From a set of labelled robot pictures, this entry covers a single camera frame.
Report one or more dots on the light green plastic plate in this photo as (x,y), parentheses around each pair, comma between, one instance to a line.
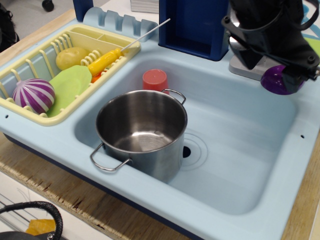
(68,84)

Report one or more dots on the yellow handled white utensil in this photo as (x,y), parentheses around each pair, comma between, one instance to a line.
(98,65)

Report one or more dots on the pink plastic cup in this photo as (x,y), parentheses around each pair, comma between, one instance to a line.
(155,79)

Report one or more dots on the grey toy faucet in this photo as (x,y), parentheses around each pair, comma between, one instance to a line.
(247,63)

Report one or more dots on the black chair wheel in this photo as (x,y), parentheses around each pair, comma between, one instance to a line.
(48,5)

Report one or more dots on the purple toy eggplant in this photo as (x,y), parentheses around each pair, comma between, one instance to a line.
(272,81)

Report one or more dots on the grey ribbed box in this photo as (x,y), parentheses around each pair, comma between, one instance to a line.
(145,6)

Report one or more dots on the yellow toy potato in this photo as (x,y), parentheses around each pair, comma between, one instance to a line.
(70,57)

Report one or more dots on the light blue toy sink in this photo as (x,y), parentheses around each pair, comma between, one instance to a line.
(249,148)

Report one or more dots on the cream plastic dish rack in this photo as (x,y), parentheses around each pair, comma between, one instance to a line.
(39,61)

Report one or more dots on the orange toy piece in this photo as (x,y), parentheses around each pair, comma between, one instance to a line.
(96,77)

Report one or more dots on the purple white striped onion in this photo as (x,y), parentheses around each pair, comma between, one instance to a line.
(36,93)

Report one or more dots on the dark blue plastic bin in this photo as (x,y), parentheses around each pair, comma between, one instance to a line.
(195,27)

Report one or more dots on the black bag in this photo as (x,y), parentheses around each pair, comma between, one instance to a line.
(8,35)

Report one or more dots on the yellow tape piece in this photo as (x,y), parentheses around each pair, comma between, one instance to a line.
(40,226)

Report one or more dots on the green cutting board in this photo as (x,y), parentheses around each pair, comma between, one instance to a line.
(315,44)

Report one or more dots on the stainless steel pot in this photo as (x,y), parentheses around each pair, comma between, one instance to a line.
(145,129)

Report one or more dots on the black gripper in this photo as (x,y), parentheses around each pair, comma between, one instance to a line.
(273,28)

